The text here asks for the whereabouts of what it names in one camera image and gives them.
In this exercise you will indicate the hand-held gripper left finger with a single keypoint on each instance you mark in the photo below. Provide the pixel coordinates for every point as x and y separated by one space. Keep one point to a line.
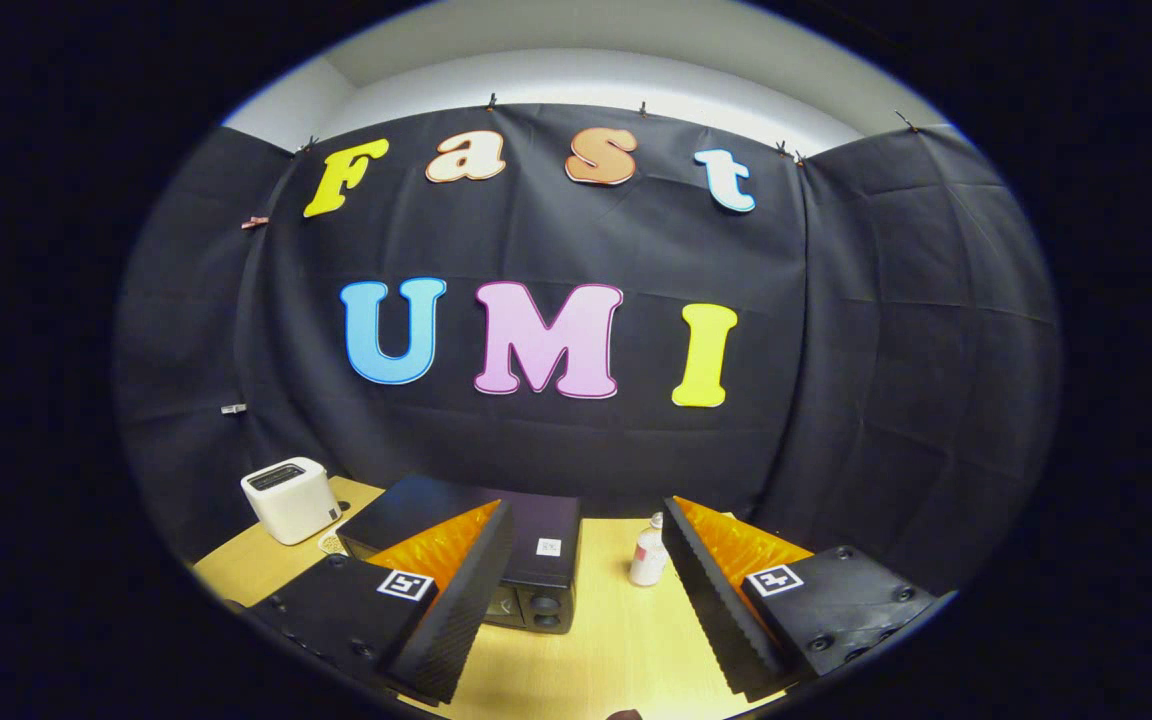
456 610

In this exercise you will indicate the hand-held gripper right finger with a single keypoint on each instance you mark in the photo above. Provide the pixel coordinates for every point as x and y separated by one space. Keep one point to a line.
711 610

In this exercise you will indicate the black toaster oven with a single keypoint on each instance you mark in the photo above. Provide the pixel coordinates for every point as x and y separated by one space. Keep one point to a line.
536 530

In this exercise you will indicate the white bread toaster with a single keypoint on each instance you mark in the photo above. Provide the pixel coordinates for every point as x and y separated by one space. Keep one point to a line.
291 505

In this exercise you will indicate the clear bottle with pink label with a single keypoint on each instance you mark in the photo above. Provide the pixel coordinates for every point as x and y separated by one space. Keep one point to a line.
648 560

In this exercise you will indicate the small beige woven item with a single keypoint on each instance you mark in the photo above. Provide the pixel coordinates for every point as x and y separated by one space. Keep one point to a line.
332 543

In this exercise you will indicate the red cloth clip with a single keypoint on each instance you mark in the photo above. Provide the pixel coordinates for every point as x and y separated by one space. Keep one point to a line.
254 222

